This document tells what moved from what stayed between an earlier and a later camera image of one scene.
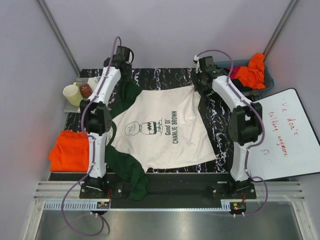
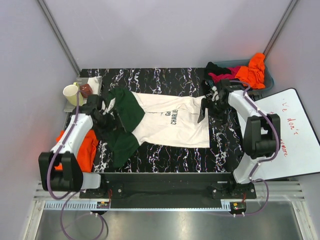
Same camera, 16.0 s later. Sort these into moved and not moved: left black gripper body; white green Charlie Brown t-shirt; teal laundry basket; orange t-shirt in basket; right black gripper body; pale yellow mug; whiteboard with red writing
Moved: right black gripper body; white green Charlie Brown t-shirt; left black gripper body
Not moved: teal laundry basket; whiteboard with red writing; pale yellow mug; orange t-shirt in basket
